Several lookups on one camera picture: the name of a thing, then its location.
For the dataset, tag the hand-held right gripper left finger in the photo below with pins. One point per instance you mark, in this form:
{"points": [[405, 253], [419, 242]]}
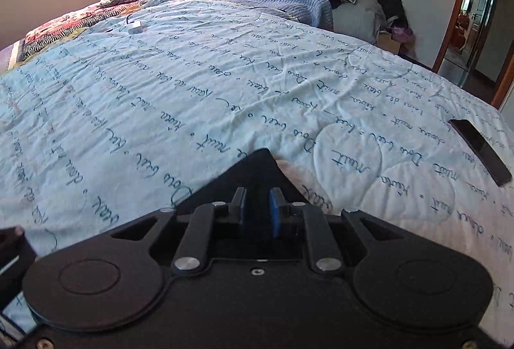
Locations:
{"points": [[241, 212]]}

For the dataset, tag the colourful patterned blanket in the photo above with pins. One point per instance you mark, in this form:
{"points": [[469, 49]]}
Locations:
{"points": [[60, 23]]}

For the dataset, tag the light blue printed quilt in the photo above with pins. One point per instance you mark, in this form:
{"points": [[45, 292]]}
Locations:
{"points": [[200, 92]]}

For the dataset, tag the cardboard box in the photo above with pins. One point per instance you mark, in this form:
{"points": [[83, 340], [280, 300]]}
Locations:
{"points": [[389, 43]]}

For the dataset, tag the wooden door frame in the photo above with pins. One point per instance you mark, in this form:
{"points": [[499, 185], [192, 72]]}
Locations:
{"points": [[445, 31]]}

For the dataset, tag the black backpack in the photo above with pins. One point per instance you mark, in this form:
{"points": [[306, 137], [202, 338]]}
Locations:
{"points": [[391, 7]]}

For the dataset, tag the black pants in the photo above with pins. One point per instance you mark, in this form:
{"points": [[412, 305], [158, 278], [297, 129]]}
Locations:
{"points": [[257, 172]]}

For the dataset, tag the grey-blue bedding bag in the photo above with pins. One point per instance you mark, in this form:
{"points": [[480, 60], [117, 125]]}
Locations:
{"points": [[357, 19]]}

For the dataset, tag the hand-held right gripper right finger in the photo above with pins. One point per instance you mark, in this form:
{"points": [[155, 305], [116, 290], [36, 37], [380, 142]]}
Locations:
{"points": [[275, 212]]}

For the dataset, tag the purple bag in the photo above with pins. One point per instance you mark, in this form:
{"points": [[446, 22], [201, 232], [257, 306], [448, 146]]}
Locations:
{"points": [[401, 33]]}

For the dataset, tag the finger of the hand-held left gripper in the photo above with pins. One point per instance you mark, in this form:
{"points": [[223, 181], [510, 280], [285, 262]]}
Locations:
{"points": [[14, 248]]}

